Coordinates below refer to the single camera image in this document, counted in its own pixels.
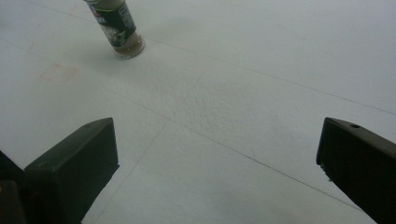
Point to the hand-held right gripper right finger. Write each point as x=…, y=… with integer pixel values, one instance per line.
x=361, y=168

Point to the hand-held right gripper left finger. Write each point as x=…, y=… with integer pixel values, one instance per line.
x=74, y=165

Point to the glass spice jar dark label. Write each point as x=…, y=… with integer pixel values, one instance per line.
x=118, y=26

